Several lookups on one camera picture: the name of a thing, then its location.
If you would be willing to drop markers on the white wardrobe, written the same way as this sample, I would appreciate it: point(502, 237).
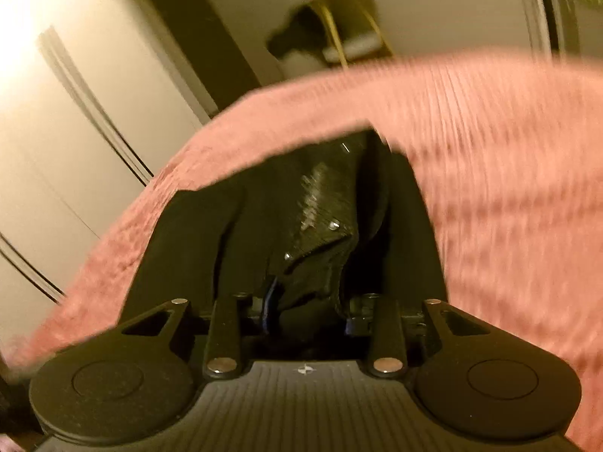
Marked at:
point(70, 127)

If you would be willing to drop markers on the black pants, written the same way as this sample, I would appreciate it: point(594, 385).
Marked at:
point(301, 226)

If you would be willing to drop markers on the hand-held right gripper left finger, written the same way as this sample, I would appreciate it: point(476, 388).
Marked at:
point(224, 334)

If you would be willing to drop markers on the dark brown door panel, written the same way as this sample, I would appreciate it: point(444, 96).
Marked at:
point(202, 23)

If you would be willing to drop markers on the pink ribbed blanket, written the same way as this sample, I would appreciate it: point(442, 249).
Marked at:
point(494, 174)

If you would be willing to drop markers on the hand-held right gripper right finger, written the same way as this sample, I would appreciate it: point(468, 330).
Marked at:
point(386, 334)

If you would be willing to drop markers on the white tower appliance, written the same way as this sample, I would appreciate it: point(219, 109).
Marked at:
point(546, 4)

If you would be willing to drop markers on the dark clothing heap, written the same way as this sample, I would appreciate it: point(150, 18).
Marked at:
point(297, 33)

